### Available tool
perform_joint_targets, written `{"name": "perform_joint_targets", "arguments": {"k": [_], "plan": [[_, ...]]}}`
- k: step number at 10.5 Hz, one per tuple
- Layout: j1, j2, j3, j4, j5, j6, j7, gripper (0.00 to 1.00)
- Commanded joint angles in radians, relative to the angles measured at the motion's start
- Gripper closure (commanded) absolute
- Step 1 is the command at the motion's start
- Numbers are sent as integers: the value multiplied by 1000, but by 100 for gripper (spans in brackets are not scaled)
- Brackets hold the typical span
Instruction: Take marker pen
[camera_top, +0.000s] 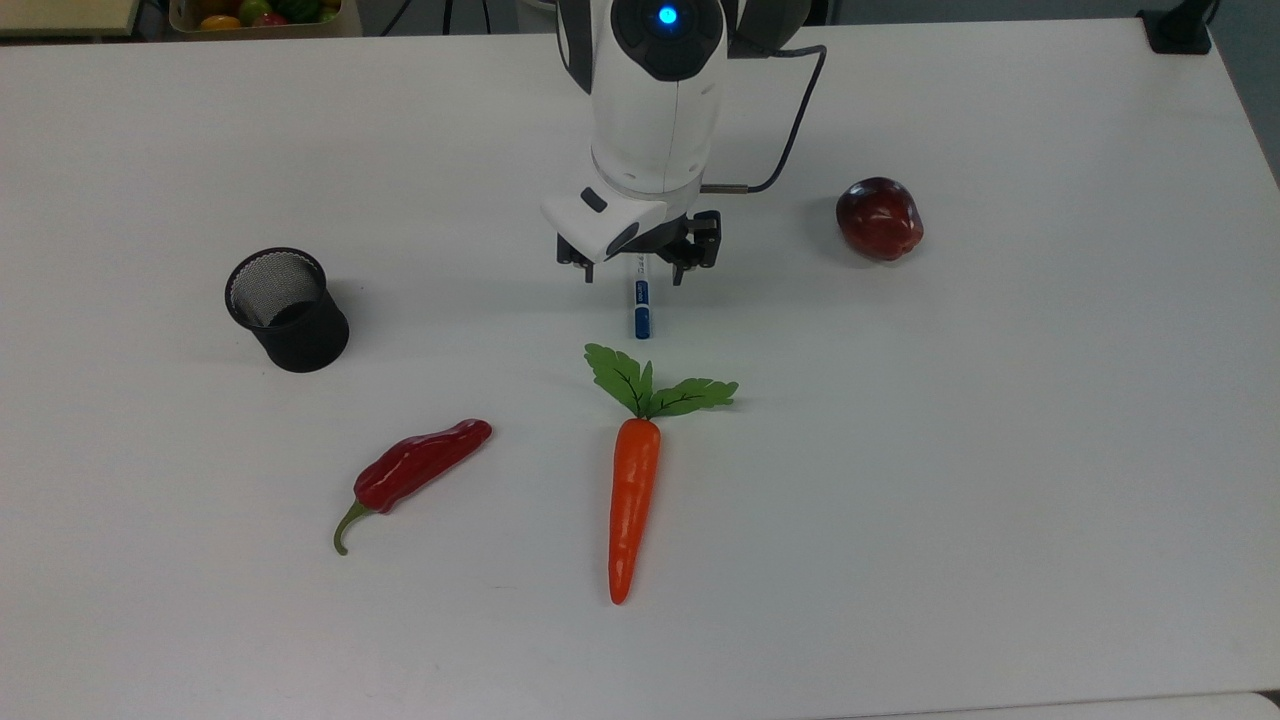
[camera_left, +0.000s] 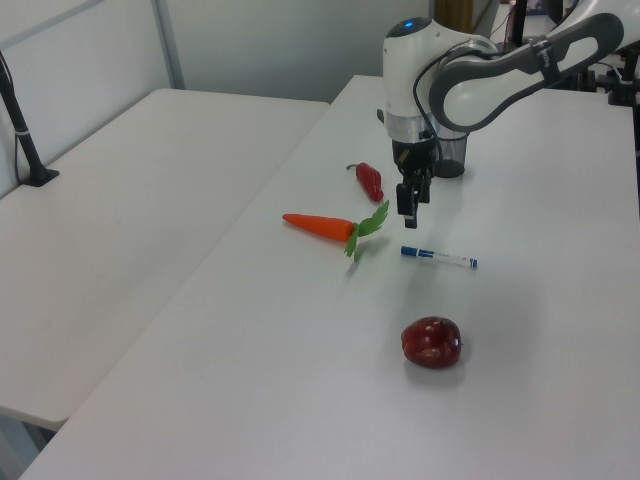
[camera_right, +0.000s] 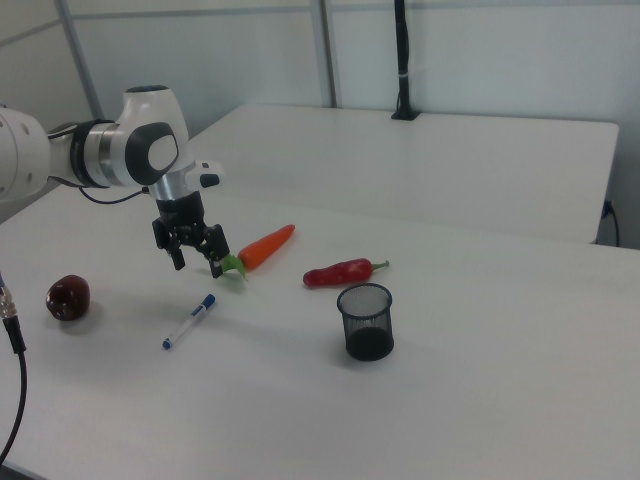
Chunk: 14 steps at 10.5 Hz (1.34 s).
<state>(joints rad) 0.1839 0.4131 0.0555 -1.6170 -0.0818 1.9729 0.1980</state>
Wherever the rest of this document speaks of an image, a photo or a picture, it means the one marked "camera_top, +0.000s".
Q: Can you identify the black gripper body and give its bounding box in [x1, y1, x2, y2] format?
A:
[557, 210, 722, 269]

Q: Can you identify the blue and white marker pen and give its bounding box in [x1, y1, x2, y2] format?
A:
[631, 252, 653, 341]

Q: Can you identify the black mesh pen cup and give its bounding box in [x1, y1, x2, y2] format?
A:
[224, 247, 351, 374]

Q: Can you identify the dark red toy apple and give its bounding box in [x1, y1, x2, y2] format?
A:
[836, 177, 925, 263]

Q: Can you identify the orange toy carrot with leaves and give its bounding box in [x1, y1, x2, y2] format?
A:
[584, 343, 740, 607]

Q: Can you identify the red toy chili pepper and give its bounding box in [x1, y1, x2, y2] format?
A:
[333, 419, 493, 557]

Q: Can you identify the beige box of toy fruit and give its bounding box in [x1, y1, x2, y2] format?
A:
[167, 0, 348, 41]

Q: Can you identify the black square stand base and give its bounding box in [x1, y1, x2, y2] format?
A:
[1137, 0, 1214, 56]

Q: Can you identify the light wooden table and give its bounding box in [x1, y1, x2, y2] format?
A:
[0, 0, 141, 39]

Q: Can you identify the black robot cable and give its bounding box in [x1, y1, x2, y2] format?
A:
[700, 43, 830, 195]

